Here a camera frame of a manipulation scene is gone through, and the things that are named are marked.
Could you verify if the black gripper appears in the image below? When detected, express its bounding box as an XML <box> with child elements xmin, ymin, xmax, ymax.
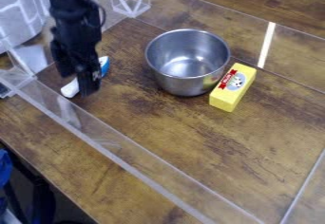
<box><xmin>51</xmin><ymin>4</ymin><xmax>102</xmax><ymax>97</ymax></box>

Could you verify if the clear acrylic barrier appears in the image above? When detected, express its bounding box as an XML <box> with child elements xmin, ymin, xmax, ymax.
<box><xmin>0</xmin><ymin>0</ymin><xmax>325</xmax><ymax>224</ymax></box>

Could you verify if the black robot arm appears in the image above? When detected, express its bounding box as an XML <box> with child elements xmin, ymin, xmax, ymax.
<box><xmin>50</xmin><ymin>0</ymin><xmax>102</xmax><ymax>97</ymax></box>

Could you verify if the blue object at edge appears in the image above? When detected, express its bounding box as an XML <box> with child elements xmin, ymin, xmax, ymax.
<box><xmin>0</xmin><ymin>149</ymin><xmax>12</xmax><ymax>218</ymax></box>

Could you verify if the yellow butter block toy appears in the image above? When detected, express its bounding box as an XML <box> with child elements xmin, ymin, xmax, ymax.
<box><xmin>209</xmin><ymin>63</ymin><xmax>257</xmax><ymax>112</ymax></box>

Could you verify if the silver metal pot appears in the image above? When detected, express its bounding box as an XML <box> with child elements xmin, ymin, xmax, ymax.
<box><xmin>145</xmin><ymin>28</ymin><xmax>232</xmax><ymax>97</ymax></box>

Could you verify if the white and blue toy fish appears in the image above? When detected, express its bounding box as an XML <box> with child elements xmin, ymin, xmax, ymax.
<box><xmin>62</xmin><ymin>56</ymin><xmax>111</xmax><ymax>98</ymax></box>

